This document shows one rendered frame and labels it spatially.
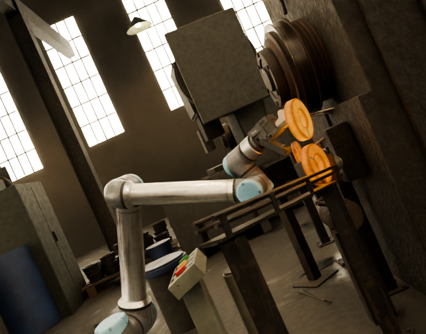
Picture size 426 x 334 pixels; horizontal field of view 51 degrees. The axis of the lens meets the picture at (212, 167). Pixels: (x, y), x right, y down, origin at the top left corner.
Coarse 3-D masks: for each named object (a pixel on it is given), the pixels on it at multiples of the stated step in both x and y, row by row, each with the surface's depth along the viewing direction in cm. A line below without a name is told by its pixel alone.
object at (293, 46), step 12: (276, 24) 199; (288, 36) 190; (288, 48) 187; (300, 48) 188; (300, 60) 187; (300, 72) 187; (312, 72) 189; (300, 84) 192; (312, 84) 191; (312, 96) 195; (312, 108) 202
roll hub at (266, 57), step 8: (264, 48) 205; (256, 56) 214; (264, 56) 199; (272, 56) 198; (264, 64) 209; (272, 64) 196; (264, 72) 207; (272, 72) 196; (280, 72) 196; (264, 80) 220; (272, 80) 204; (280, 80) 197; (272, 88) 207; (280, 88) 198; (288, 88) 199; (272, 96) 218; (280, 96) 201; (288, 96) 202; (280, 104) 208
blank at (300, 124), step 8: (288, 104) 157; (296, 104) 159; (288, 112) 155; (296, 112) 156; (304, 112) 162; (288, 120) 154; (296, 120) 154; (304, 120) 163; (296, 128) 154; (304, 128) 158; (312, 128) 164; (296, 136) 156; (304, 136) 156; (312, 136) 161
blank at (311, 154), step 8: (312, 144) 160; (304, 152) 157; (312, 152) 158; (320, 152) 163; (304, 160) 155; (312, 160) 156; (320, 160) 163; (328, 160) 165; (304, 168) 155; (312, 168) 154; (320, 168) 163; (320, 176) 156; (320, 184) 158
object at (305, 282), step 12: (288, 156) 254; (264, 168) 274; (276, 168) 248; (288, 168) 252; (276, 180) 246; (288, 180) 262; (288, 216) 255; (288, 228) 257; (300, 228) 258; (300, 240) 256; (300, 252) 256; (312, 264) 256; (312, 276) 256; (324, 276) 254
